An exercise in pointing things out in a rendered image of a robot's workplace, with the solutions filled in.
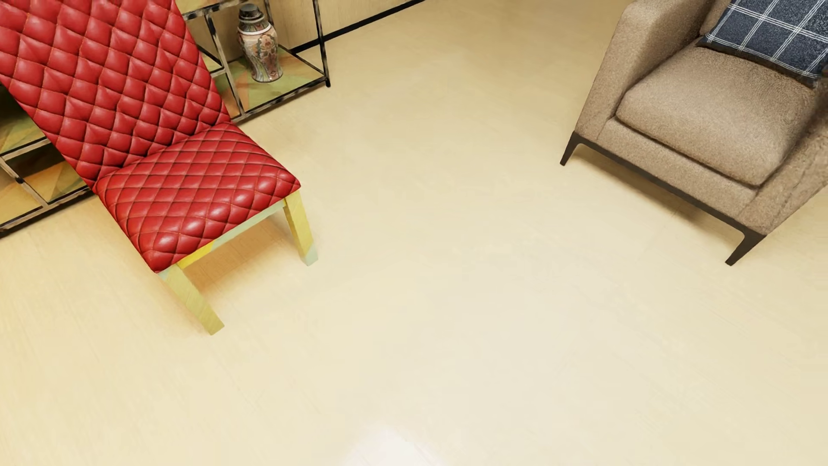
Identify red quilted leather chair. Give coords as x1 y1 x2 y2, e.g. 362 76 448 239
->
0 0 319 336

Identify black metal glass shelf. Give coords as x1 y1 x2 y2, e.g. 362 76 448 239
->
0 0 332 234

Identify painted ceramic vase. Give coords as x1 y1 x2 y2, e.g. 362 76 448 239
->
236 3 284 84

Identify beige fabric armchair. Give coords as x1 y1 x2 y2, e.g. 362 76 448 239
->
559 0 828 267

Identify dark blue plaid cushion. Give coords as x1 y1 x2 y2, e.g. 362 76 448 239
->
696 0 828 85

